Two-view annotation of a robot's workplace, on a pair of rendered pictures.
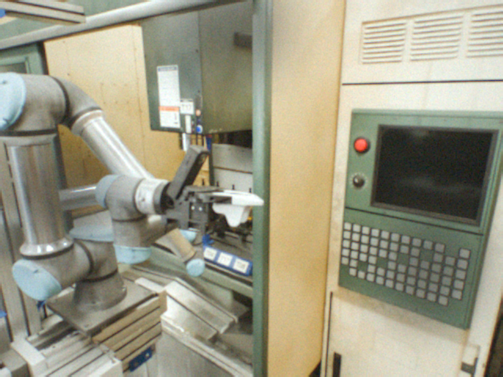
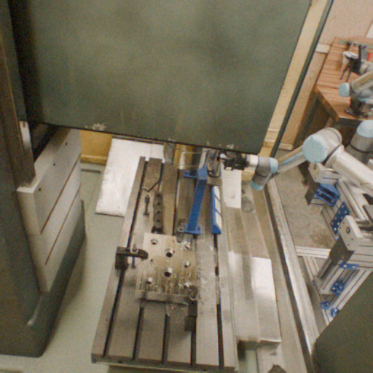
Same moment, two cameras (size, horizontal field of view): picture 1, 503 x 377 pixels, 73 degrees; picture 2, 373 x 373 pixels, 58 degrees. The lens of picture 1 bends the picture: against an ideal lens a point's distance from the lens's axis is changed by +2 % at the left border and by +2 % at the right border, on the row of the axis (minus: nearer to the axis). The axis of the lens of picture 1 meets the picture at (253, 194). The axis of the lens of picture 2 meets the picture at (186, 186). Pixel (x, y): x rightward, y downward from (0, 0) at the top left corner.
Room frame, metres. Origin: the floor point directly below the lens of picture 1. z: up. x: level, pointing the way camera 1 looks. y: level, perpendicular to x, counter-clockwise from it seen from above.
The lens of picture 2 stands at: (2.71, 1.10, 2.08)
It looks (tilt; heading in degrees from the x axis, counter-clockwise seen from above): 38 degrees down; 227
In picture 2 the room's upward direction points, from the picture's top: 11 degrees clockwise
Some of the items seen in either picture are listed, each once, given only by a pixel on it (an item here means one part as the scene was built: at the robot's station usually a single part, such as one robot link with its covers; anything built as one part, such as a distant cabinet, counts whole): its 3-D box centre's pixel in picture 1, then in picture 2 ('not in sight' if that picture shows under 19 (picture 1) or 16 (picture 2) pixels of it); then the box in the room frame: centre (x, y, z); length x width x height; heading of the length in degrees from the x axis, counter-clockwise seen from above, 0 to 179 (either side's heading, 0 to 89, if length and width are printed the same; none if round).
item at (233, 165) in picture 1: (238, 181); (60, 202); (2.44, 0.11, 1.16); 0.48 x 0.05 x 0.51; 53
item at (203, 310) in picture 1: (168, 294); (240, 261); (1.65, 0.47, 0.70); 0.90 x 0.30 x 0.16; 53
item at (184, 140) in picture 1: (191, 139); (188, 141); (2.09, 0.38, 1.51); 0.16 x 0.16 x 0.12
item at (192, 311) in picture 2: not in sight; (191, 304); (2.16, 0.65, 0.97); 0.13 x 0.03 x 0.15; 53
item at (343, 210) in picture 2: not in sight; (339, 218); (1.13, 0.63, 0.94); 0.09 x 0.01 x 0.18; 55
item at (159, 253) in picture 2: not in sight; (167, 266); (2.14, 0.45, 0.97); 0.29 x 0.23 x 0.05; 53
